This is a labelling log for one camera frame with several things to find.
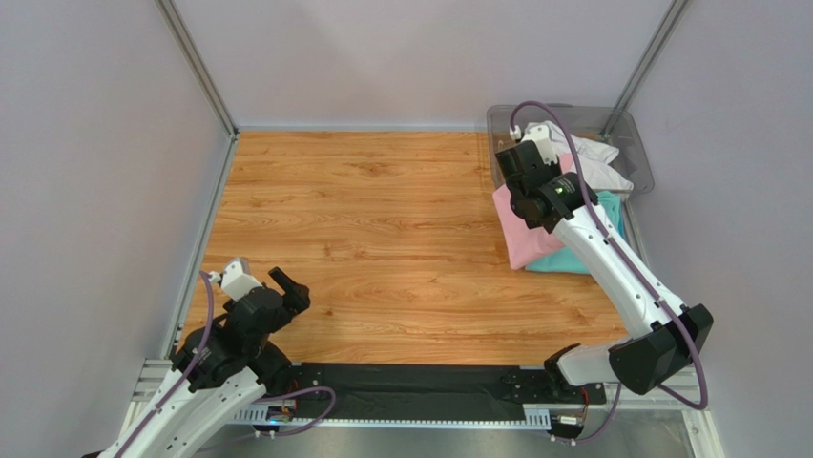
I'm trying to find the pink t shirt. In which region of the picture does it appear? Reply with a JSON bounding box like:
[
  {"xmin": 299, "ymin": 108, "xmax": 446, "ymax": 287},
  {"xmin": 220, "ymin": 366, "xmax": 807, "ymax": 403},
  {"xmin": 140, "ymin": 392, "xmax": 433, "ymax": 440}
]
[{"xmin": 492, "ymin": 183, "xmax": 563, "ymax": 270}]

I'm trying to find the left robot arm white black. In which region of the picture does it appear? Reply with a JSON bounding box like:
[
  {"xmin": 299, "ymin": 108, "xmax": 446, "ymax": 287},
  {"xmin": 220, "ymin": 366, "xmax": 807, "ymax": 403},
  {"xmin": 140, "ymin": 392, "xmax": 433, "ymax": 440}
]
[{"xmin": 97, "ymin": 258, "xmax": 311, "ymax": 457}]

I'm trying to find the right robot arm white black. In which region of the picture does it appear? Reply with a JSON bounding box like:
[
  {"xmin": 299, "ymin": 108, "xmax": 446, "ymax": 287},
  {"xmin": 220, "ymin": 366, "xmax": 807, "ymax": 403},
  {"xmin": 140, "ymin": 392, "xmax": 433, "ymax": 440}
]
[{"xmin": 495, "ymin": 140, "xmax": 714, "ymax": 395}]

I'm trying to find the crumpled white t shirt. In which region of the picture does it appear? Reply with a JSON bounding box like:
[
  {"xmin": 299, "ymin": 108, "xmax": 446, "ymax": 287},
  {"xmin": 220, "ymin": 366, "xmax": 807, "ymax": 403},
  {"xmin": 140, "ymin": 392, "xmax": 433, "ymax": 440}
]
[{"xmin": 525, "ymin": 121, "xmax": 634, "ymax": 193}]

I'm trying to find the folded teal t shirt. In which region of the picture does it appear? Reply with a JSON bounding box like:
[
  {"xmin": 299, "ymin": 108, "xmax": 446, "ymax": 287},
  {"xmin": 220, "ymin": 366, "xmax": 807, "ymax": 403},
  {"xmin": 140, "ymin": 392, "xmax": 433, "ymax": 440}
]
[{"xmin": 525, "ymin": 191, "xmax": 630, "ymax": 279}]

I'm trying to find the clear plastic bin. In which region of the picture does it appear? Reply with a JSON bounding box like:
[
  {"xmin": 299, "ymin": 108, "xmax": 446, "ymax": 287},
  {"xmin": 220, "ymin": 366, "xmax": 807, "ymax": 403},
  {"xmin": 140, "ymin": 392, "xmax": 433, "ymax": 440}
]
[{"xmin": 478, "ymin": 103, "xmax": 655, "ymax": 200}]

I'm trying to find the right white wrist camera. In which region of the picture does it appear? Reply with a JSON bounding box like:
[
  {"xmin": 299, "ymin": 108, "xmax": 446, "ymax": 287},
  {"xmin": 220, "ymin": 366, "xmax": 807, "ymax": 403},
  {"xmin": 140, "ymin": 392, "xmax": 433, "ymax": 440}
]
[{"xmin": 509, "ymin": 123, "xmax": 559, "ymax": 165}]

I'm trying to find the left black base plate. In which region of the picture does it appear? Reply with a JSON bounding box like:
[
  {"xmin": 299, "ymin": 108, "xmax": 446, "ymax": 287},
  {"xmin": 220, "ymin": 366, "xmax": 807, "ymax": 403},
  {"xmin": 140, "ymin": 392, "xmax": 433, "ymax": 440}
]
[{"xmin": 282, "ymin": 363, "xmax": 331, "ymax": 405}]

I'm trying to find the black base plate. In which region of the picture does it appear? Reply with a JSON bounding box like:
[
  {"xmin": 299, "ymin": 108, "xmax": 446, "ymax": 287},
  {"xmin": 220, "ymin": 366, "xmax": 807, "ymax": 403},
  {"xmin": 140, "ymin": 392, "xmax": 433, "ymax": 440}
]
[
  {"xmin": 500, "ymin": 367, "xmax": 608, "ymax": 406},
  {"xmin": 282, "ymin": 363, "xmax": 331, "ymax": 405}
]

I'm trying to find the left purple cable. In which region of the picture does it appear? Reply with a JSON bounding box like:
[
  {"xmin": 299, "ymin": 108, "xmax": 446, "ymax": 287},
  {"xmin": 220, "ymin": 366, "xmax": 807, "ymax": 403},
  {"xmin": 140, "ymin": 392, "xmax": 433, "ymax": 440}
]
[{"xmin": 114, "ymin": 270, "xmax": 338, "ymax": 458}]

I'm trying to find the right aluminium corner post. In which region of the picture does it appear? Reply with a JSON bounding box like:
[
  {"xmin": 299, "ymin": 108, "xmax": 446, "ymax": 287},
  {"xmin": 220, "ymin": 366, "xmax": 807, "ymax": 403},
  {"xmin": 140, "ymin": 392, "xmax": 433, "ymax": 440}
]
[{"xmin": 600, "ymin": 0, "xmax": 693, "ymax": 136}]

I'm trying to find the aluminium corner post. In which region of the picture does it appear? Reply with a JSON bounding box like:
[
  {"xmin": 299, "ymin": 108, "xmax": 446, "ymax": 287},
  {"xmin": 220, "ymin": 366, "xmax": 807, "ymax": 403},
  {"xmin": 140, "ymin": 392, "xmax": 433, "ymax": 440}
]
[
  {"xmin": 600, "ymin": 0, "xmax": 693, "ymax": 136},
  {"xmin": 155, "ymin": 0, "xmax": 240, "ymax": 140}
]

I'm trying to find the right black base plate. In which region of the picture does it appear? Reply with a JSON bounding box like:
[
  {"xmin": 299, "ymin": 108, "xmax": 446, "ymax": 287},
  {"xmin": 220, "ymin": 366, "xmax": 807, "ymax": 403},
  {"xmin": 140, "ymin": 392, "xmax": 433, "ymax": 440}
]
[{"xmin": 500, "ymin": 367, "xmax": 608, "ymax": 406}]

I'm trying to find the left aluminium corner post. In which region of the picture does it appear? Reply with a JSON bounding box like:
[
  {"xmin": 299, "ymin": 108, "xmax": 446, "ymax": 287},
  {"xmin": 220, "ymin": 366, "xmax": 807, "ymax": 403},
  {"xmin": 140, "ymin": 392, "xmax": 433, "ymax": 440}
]
[{"xmin": 155, "ymin": 0, "xmax": 240, "ymax": 140}]

